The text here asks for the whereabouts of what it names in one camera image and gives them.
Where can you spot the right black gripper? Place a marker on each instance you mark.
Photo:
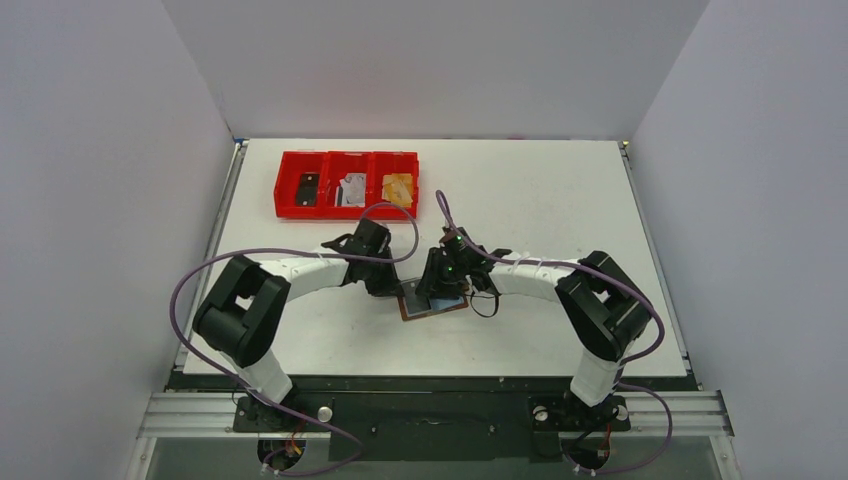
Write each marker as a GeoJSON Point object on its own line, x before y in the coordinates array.
{"type": "Point", "coordinates": [433, 283]}

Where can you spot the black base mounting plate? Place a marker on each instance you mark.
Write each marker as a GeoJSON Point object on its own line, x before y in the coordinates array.
{"type": "Point", "coordinates": [546, 423]}

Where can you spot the dark grey chip card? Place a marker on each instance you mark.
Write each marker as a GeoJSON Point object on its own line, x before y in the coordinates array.
{"type": "Point", "coordinates": [414, 304]}

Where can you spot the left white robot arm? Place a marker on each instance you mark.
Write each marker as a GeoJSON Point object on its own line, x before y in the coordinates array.
{"type": "Point", "coordinates": [240, 315]}

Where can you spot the brown leather card holder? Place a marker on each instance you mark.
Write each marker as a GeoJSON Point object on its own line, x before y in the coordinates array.
{"type": "Point", "coordinates": [438, 306]}

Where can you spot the red left bin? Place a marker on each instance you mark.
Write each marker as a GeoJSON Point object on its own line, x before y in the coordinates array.
{"type": "Point", "coordinates": [292, 165]}

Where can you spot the yellow card holder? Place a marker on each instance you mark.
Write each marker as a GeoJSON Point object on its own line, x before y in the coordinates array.
{"type": "Point", "coordinates": [398, 188]}

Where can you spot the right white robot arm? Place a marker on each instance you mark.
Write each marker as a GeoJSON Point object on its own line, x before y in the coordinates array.
{"type": "Point", "coordinates": [599, 299]}

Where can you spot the white cards in bin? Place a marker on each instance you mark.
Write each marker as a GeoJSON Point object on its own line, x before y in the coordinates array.
{"type": "Point", "coordinates": [340, 197]}

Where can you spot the aluminium frame rail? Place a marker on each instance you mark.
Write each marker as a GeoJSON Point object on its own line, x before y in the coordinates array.
{"type": "Point", "coordinates": [213, 415]}

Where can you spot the black card holder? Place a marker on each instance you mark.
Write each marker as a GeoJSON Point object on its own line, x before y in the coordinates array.
{"type": "Point", "coordinates": [306, 193]}

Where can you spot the red middle bin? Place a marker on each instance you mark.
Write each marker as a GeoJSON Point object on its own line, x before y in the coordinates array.
{"type": "Point", "coordinates": [339, 164]}

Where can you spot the red right bin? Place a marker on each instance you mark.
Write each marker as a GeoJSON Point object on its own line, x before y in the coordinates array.
{"type": "Point", "coordinates": [386, 162]}

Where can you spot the red bin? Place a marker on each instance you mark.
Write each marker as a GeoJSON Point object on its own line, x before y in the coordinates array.
{"type": "Point", "coordinates": [339, 164]}
{"type": "Point", "coordinates": [292, 165]}
{"type": "Point", "coordinates": [386, 162]}

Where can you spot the white VIP card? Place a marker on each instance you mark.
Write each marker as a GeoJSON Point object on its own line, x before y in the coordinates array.
{"type": "Point", "coordinates": [355, 189]}

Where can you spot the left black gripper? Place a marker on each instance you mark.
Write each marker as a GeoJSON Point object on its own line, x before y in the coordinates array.
{"type": "Point", "coordinates": [390, 286]}

